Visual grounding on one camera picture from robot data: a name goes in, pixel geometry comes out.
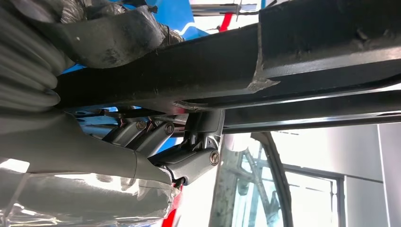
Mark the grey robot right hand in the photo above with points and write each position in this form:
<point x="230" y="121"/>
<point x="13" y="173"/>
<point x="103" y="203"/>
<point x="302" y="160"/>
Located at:
<point x="62" y="150"/>

